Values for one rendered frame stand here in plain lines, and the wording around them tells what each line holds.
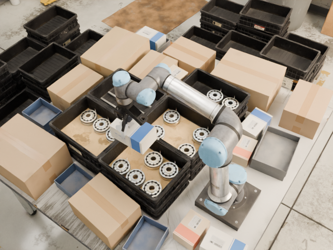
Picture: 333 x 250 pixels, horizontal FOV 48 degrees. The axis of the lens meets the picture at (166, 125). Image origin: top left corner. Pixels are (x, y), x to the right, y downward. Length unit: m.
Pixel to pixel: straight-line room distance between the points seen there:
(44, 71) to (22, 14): 1.78
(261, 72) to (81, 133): 1.19
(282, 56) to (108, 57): 1.48
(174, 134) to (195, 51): 0.72
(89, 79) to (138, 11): 2.22
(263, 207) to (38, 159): 1.23
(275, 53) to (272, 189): 1.46
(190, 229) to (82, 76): 1.24
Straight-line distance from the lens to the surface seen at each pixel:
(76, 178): 2.22
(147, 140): 1.79
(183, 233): 1.91
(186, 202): 2.07
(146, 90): 1.54
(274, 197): 2.15
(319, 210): 3.01
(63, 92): 2.46
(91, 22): 4.52
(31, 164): 2.10
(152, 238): 1.98
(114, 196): 1.93
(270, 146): 2.26
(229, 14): 3.87
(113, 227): 1.86
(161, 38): 2.86
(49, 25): 3.72
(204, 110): 1.55
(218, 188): 1.69
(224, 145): 1.45
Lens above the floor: 2.53
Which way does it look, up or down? 51 degrees down
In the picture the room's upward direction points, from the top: 3 degrees counter-clockwise
